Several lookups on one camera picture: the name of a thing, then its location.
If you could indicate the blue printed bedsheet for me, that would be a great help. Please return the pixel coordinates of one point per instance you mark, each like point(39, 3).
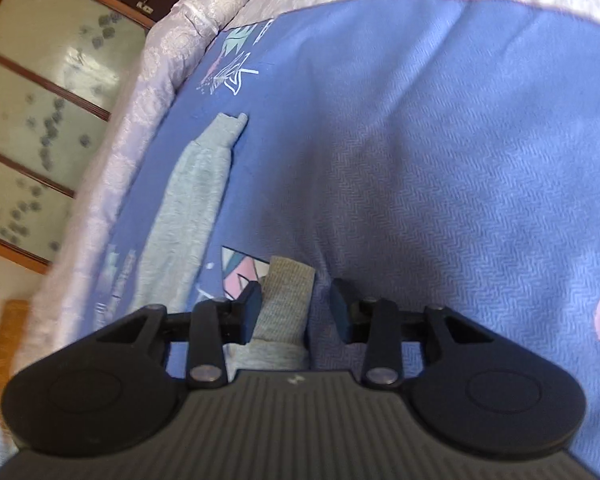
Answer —
point(405, 135)

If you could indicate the white quilted bedspread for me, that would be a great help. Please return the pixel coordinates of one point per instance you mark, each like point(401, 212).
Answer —
point(130, 125)

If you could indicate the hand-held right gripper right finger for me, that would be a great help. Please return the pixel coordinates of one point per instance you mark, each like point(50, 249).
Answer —
point(341, 312)

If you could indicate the beige towel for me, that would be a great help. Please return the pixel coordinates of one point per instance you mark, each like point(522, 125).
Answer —
point(190, 200)

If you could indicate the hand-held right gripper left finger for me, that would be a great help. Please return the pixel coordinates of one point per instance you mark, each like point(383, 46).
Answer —
point(250, 310)

